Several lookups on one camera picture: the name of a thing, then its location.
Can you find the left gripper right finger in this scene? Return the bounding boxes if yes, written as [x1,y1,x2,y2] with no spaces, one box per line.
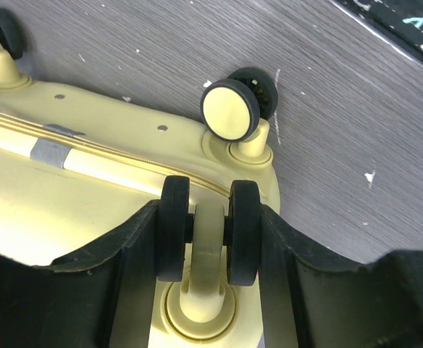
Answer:
[259,206,423,347]

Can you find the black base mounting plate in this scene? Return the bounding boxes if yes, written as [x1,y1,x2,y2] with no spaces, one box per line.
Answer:
[338,0,423,63]

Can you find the yellow suitcase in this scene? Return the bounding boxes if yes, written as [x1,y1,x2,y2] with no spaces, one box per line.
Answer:
[0,7,280,347]

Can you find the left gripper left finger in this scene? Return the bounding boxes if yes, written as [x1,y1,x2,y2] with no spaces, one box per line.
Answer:
[0,201,159,347]

